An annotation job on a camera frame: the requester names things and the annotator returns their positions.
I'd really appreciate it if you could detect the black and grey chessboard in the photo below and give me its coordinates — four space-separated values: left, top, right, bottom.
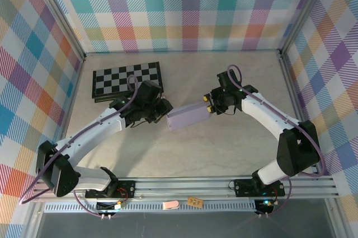
91 61 164 104

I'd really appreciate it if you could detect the aluminium frame cross rail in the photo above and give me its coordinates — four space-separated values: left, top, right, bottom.
30 175 341 201

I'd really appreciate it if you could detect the pink and white eraser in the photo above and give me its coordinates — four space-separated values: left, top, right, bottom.
162 200 180 211

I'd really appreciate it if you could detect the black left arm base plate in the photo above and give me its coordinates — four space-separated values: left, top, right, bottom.
85 180 136 199

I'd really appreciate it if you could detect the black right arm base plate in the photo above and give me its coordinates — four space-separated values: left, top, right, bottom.
233 178 286 197

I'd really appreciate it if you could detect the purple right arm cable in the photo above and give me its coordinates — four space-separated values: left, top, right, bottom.
227 64 325 218

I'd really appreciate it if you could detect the small wooden tag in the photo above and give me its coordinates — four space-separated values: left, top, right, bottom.
186 197 202 208

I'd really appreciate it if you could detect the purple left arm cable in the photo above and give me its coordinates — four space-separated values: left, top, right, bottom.
18 74 140 219

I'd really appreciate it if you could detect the perforated grey cable tray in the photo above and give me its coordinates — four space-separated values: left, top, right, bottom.
44 203 258 213

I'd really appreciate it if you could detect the small black circuit board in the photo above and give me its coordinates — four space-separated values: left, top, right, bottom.
96 200 126 212
253 199 275 214

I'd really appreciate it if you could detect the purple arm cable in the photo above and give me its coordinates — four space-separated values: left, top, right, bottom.
227 64 325 218
18 74 140 219

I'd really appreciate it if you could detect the aluminium frame post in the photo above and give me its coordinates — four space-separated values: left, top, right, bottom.
279 0 333 57
27 0 87 62

